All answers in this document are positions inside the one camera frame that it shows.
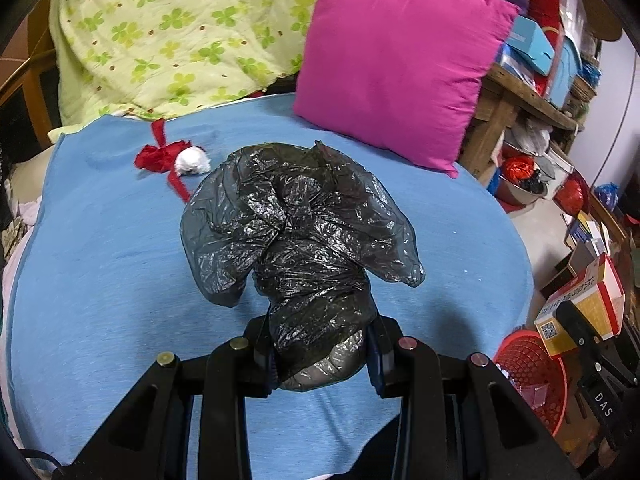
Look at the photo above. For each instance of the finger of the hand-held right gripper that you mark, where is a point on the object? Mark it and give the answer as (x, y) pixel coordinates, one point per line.
(575, 321)

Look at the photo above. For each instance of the red tied plastic bag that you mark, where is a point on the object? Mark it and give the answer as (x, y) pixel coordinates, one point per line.
(155, 157)

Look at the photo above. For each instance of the magenta pillow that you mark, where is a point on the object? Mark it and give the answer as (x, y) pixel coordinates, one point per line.
(400, 70)

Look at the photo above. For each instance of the wooden shelf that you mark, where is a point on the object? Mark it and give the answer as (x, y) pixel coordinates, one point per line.
(505, 105)

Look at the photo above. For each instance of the blue plastic bag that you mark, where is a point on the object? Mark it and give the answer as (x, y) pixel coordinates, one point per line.
(607, 195)

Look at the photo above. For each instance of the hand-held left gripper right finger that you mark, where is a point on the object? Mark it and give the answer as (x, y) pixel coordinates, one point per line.
(376, 367)

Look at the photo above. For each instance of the clear plastic packaging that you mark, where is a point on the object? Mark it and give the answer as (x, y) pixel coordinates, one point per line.
(532, 396)

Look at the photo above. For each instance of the red plastic basket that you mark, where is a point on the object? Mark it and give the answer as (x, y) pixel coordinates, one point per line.
(525, 360)

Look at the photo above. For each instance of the red gift box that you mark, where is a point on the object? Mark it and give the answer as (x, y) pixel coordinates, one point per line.
(545, 12)

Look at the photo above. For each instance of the black plastic bag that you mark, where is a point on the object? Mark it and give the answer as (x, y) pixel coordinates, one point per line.
(300, 240)

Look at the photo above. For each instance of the metal bowl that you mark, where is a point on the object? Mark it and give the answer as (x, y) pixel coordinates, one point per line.
(522, 192)

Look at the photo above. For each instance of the stack of cardboard boxes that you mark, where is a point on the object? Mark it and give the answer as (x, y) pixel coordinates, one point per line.
(595, 235)

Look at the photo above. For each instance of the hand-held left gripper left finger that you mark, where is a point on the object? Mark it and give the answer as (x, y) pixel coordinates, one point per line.
(270, 367)

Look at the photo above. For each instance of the blue cardboard box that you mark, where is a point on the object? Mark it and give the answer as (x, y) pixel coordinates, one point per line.
(532, 42)

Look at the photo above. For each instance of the orange and white medicine box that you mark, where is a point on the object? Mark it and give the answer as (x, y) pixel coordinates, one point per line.
(585, 305)

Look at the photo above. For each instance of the green floral quilt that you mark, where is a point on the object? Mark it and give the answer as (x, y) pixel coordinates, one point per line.
(175, 30)

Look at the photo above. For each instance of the white plastic wad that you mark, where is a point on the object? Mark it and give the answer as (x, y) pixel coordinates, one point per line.
(192, 161)

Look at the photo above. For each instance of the blue blanket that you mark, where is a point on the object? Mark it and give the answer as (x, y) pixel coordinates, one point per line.
(110, 260)

